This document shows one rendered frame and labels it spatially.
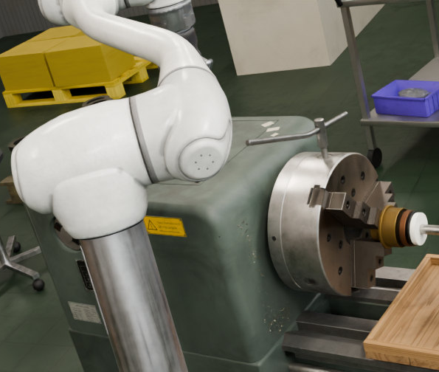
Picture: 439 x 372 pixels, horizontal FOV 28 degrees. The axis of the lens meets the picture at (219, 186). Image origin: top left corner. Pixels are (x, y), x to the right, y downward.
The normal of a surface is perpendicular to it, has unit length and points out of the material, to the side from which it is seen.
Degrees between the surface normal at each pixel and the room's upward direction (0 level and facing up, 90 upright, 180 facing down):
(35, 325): 0
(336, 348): 26
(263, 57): 90
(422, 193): 0
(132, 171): 103
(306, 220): 58
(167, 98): 20
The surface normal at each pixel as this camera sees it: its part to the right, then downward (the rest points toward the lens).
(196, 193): -0.25, -0.89
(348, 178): 0.80, 0.04
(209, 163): 0.29, 0.54
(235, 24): -0.41, 0.46
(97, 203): 0.08, 0.27
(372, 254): -0.59, 0.11
